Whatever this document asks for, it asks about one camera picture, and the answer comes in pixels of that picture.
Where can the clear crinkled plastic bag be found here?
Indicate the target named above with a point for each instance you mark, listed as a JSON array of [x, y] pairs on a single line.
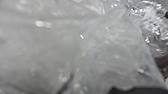
[[73, 46]]

